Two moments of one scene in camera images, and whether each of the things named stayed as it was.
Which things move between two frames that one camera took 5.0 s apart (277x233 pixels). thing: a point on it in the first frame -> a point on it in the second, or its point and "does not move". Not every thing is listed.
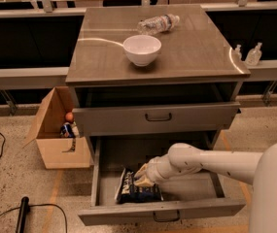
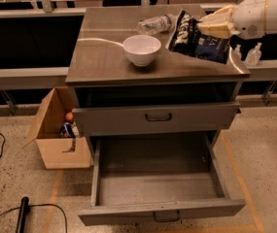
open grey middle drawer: (195, 195) does not move
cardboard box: (55, 150) does not move
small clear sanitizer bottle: (237, 54) does not move
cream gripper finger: (144, 183) -> (222, 29)
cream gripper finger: (142, 170) -> (224, 15)
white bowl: (142, 49) does not move
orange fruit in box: (69, 116) does not move
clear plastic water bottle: (158, 24) does not move
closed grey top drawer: (156, 118) does not move
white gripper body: (155, 172) -> (250, 16)
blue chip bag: (129, 192) -> (188, 37)
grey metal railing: (6, 77) does not move
